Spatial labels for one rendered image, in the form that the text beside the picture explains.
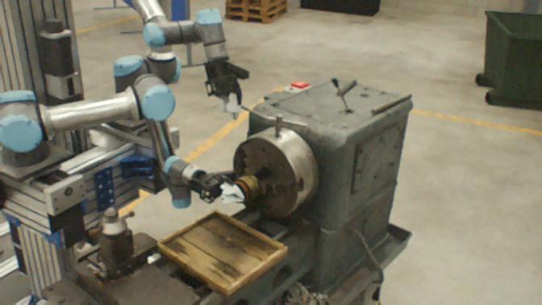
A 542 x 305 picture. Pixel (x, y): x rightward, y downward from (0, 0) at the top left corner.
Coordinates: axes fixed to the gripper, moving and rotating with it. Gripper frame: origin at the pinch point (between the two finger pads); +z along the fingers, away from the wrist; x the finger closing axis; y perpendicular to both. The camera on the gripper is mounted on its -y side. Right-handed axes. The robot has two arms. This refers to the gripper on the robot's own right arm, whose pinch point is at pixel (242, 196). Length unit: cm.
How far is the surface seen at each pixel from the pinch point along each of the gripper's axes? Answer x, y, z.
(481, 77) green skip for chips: -99, -526, -93
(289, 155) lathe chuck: 12.0, -16.8, 6.3
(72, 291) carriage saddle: -17, 54, -18
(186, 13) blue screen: -40, -312, -394
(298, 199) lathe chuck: -2.9, -15.6, 11.9
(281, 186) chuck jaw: 2.3, -11.2, 7.5
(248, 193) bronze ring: 0.2, -3.0, 0.2
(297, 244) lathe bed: -21.8, -16.0, 12.6
